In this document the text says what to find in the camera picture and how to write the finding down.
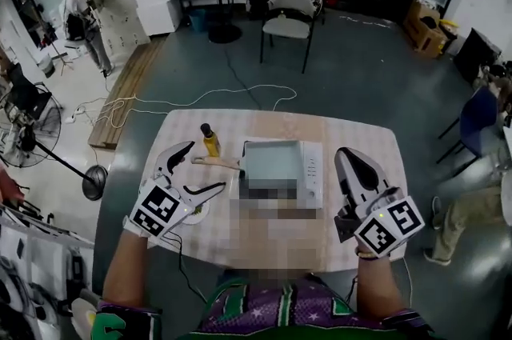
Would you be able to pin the yellow oil bottle black cap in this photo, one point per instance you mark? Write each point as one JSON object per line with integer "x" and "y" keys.
{"x": 212, "y": 144}

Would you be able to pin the person's left forearm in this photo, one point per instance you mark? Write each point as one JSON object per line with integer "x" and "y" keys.
{"x": 128, "y": 270}

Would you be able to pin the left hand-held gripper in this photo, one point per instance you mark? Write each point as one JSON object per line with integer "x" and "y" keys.
{"x": 158, "y": 206}

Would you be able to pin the white bowl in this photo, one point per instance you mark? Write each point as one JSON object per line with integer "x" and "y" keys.
{"x": 82, "y": 310}

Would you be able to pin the teal bin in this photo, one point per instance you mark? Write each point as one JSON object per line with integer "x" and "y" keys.
{"x": 197, "y": 20}

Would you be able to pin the yellow bag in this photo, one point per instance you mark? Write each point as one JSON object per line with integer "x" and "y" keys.
{"x": 448, "y": 23}

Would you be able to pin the blue chair black legs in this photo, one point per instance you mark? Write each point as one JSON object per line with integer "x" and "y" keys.
{"x": 478, "y": 122}

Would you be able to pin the person's purple green shirt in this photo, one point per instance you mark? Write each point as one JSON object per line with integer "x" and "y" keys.
{"x": 272, "y": 310}

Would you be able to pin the white induction cooker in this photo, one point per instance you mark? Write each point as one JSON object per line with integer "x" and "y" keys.
{"x": 312, "y": 170}

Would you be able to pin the black tripod stand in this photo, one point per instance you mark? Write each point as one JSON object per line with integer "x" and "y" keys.
{"x": 54, "y": 50}

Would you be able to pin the brown cardboard box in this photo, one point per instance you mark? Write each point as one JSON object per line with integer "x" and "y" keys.
{"x": 424, "y": 34}

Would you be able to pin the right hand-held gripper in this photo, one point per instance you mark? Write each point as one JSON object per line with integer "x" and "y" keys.
{"x": 390, "y": 226}

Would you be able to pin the black office chair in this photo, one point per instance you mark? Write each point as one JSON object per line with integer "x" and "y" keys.
{"x": 28, "y": 98}

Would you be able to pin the white metal shelf unit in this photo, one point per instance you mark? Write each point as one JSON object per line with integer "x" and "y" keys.
{"x": 40, "y": 234}

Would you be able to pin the wooden floor platform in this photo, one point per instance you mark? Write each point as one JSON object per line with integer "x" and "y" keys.
{"x": 120, "y": 114}

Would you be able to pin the person's right forearm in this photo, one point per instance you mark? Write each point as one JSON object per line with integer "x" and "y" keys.
{"x": 376, "y": 286}

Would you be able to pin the black storage case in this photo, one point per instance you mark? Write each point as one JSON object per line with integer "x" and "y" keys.
{"x": 476, "y": 54}

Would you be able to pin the white plate with green food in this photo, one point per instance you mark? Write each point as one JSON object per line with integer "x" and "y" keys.
{"x": 200, "y": 215}

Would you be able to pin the grey chair black frame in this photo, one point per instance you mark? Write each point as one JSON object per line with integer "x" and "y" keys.
{"x": 288, "y": 26}

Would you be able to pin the table with checkered cloth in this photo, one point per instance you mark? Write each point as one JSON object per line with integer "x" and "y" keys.
{"x": 360, "y": 130}

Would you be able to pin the white power strip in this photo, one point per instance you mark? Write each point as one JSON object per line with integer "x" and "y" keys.
{"x": 74, "y": 116}

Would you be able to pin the white and black backpack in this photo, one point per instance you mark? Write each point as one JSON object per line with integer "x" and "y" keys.
{"x": 317, "y": 2}

